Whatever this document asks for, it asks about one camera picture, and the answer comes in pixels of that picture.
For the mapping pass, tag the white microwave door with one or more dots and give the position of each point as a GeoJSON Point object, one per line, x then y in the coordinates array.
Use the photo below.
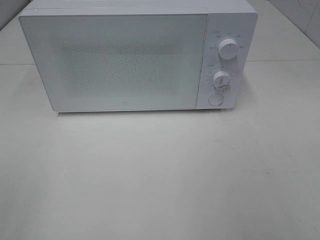
{"type": "Point", "coordinates": [96, 63]}

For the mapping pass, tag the white microwave oven body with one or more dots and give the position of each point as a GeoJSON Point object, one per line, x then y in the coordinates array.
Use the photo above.
{"type": "Point", "coordinates": [225, 18]}

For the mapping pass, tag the round white door button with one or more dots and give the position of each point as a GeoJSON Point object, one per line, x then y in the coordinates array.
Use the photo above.
{"type": "Point", "coordinates": [216, 100]}

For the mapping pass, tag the upper white control knob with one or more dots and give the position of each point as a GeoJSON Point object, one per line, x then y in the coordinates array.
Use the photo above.
{"type": "Point", "coordinates": [228, 48]}

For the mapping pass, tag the white timer knob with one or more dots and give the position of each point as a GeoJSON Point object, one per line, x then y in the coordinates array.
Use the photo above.
{"type": "Point", "coordinates": [221, 78]}

